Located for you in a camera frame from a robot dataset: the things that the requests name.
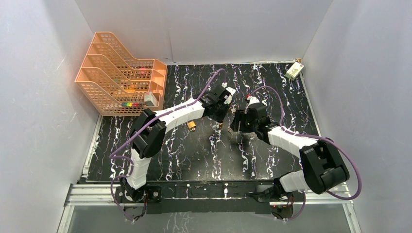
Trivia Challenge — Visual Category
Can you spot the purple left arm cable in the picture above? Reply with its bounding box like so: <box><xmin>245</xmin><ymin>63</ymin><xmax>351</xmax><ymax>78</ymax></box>
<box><xmin>109</xmin><ymin>68</ymin><xmax>227</xmax><ymax>222</ymax></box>

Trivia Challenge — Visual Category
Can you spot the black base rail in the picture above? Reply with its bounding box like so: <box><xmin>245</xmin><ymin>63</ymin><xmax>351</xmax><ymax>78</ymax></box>
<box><xmin>112</xmin><ymin>180</ymin><xmax>307</xmax><ymax>216</ymax></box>

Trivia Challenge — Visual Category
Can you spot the white red small box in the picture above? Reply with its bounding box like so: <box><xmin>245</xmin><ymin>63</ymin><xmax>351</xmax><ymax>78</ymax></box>
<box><xmin>144</xmin><ymin>92</ymin><xmax>158</xmax><ymax>107</ymax></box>

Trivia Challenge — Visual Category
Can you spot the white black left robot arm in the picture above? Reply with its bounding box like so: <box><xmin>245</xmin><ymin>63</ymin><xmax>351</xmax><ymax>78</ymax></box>
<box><xmin>120</xmin><ymin>85</ymin><xmax>236</xmax><ymax>202</ymax></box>

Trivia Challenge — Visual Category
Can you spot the colourful sticky tabs pack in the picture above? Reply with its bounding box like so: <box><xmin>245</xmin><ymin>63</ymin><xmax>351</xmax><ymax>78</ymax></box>
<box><xmin>121</xmin><ymin>102</ymin><xmax>142</xmax><ymax>108</ymax></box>

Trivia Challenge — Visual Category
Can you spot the white green small box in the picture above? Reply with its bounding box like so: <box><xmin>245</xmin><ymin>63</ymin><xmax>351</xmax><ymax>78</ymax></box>
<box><xmin>285</xmin><ymin>62</ymin><xmax>304</xmax><ymax>80</ymax></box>

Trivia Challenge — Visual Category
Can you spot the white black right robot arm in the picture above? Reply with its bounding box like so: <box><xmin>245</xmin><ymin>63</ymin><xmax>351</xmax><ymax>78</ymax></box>
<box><xmin>230</xmin><ymin>103</ymin><xmax>350</xmax><ymax>201</ymax></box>

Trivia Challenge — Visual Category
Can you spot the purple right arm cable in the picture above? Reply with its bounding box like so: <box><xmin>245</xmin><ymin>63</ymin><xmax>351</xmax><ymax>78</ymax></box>
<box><xmin>246</xmin><ymin>85</ymin><xmax>363</xmax><ymax>222</ymax></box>

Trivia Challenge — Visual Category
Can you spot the orange plastic file rack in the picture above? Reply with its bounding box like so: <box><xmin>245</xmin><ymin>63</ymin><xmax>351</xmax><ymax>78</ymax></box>
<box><xmin>75</xmin><ymin>32</ymin><xmax>168</xmax><ymax>116</ymax></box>

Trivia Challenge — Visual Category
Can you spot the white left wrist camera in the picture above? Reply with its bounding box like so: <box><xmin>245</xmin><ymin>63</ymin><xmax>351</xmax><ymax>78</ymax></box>
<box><xmin>223</xmin><ymin>87</ymin><xmax>236</xmax><ymax>105</ymax></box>

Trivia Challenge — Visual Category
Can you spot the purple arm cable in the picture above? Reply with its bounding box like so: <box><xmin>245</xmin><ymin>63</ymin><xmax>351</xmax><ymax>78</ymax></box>
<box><xmin>246</xmin><ymin>85</ymin><xmax>363</xmax><ymax>222</ymax></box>
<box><xmin>109</xmin><ymin>68</ymin><xmax>227</xmax><ymax>222</ymax></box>

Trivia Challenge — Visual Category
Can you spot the small brass padlock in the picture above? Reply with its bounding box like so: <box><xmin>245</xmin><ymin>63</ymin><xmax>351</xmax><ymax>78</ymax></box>
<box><xmin>187</xmin><ymin>121</ymin><xmax>196</xmax><ymax>132</ymax></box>

